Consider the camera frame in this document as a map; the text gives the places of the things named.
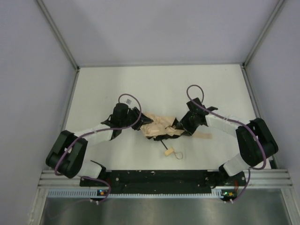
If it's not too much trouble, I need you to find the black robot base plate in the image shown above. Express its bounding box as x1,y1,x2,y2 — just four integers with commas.
79,170,247,194

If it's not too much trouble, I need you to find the aluminium frame post right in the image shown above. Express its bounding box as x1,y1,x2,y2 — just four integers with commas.
241,0,287,70

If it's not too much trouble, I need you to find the aluminium frame post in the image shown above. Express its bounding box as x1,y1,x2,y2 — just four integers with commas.
241,0,287,70
35,0,80,71

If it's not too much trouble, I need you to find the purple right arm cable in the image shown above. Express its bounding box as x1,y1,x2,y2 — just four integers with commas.
186,84,268,204

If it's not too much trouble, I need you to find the aluminium frame post left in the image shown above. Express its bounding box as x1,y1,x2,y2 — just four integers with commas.
35,0,80,71

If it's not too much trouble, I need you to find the beige and black folding umbrella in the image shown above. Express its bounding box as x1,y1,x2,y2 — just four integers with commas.
139,112,213,161

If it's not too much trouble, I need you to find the aluminium frame rail front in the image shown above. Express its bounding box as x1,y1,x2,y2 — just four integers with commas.
38,169,293,199

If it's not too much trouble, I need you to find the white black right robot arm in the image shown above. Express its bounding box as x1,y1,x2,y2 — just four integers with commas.
176,98,278,184

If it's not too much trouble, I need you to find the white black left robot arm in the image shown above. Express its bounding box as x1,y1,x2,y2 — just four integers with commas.
45,103,153,179

